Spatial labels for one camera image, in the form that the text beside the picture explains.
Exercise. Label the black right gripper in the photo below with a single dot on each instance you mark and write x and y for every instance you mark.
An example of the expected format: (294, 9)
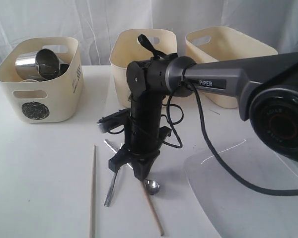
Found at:
(143, 136)

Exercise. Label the white plastic bowl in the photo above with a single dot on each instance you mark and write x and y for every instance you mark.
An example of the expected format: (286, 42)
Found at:
(29, 80)

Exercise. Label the cream bin square mark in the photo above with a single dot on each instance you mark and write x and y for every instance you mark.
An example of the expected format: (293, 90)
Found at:
(223, 43)

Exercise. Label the wooden chopstick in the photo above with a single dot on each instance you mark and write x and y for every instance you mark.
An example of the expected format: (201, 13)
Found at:
(92, 197)
(152, 209)

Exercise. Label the cream bin triangle mark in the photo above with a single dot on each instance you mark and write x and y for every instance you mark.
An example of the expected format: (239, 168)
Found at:
(127, 49)

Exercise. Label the steel bowl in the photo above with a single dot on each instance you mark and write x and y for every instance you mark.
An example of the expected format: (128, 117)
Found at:
(63, 68)

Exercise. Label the white rectangular plate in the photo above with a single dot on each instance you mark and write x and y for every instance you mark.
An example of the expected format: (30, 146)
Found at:
(235, 210)

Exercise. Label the steel mug front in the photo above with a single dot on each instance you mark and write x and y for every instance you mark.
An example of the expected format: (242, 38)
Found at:
(25, 66)

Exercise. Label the cream bin circle mark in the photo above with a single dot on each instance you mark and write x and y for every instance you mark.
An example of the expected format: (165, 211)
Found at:
(48, 101)

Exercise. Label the steel fork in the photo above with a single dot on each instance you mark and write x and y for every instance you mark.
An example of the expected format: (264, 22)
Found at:
(110, 192)

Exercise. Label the steel mug with wire handle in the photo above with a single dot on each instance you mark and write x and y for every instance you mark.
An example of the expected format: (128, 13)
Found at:
(47, 64)

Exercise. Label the white curtain backdrop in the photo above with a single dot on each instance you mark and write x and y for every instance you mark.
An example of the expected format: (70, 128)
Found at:
(96, 24)

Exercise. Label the steel spoon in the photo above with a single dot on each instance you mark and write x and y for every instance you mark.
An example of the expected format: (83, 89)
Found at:
(152, 186)

